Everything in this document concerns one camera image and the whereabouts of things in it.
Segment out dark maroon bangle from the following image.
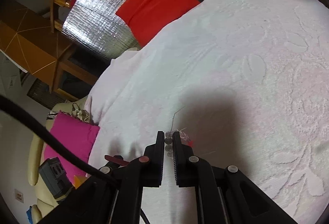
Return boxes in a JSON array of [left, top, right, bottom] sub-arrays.
[[104, 155, 129, 166]]

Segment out orange cardboard box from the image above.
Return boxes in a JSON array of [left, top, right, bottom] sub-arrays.
[[73, 175, 88, 189]]

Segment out pink clear bead bracelet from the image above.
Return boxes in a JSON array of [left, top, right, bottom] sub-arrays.
[[164, 105, 195, 158]]

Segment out cream leather sofa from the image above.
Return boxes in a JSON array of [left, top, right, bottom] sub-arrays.
[[27, 97, 87, 223]]

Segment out magenta pillow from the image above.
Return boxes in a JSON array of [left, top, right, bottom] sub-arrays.
[[44, 112, 100, 182]]

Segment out blue cloth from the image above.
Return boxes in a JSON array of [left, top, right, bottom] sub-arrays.
[[26, 206, 34, 224]]

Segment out white textured bedspread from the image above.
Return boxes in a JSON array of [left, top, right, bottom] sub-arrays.
[[85, 0, 328, 223]]

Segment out wooden cabinet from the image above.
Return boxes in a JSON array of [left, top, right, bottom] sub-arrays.
[[27, 44, 110, 104]]

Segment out red cushion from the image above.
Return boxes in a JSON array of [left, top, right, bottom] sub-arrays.
[[115, 0, 200, 47]]

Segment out black cable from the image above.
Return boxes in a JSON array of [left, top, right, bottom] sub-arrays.
[[0, 95, 150, 224]]

